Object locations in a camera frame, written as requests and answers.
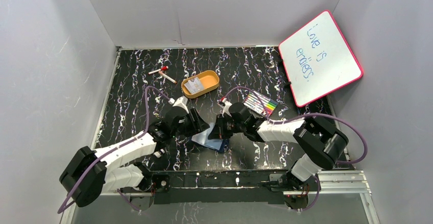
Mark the orange oval tray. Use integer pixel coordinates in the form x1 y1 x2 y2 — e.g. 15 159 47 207
181 70 220 99

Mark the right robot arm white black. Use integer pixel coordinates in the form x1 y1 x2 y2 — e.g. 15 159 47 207
208 102 348 190

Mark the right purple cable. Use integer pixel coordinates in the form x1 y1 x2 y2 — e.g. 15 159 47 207
220 86 368 212

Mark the white eraser block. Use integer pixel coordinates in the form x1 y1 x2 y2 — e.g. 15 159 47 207
153 148 165 158

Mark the white marker pen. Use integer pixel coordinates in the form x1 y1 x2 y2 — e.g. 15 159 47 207
158 71 177 84

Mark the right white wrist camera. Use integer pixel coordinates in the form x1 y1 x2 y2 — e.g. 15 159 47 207
218 97 232 116

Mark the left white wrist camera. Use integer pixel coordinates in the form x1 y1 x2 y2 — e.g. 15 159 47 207
169 96 189 113

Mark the blue leather card holder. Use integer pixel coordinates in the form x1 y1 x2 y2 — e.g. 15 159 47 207
190 122 229 153

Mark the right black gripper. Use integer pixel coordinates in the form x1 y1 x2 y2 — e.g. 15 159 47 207
207 114 246 139

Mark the pink framed whiteboard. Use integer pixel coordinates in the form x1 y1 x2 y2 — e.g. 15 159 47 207
278 10 364 107

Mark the purple cable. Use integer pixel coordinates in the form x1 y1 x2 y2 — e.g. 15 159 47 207
220 86 368 212
57 86 175 214

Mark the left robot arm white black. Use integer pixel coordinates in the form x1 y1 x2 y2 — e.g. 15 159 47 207
59 106 210 207

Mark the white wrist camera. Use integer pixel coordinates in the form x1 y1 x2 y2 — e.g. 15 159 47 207
169 96 189 113
218 97 232 116

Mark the red capped marker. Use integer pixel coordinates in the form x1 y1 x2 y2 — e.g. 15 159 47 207
148 66 169 75

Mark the pack of coloured markers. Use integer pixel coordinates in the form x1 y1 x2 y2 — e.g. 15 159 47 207
243 91 279 117

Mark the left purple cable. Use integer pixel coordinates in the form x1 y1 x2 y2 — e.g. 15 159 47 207
57 86 175 214

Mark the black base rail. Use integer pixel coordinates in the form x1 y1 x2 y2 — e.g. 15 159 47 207
118 170 325 213

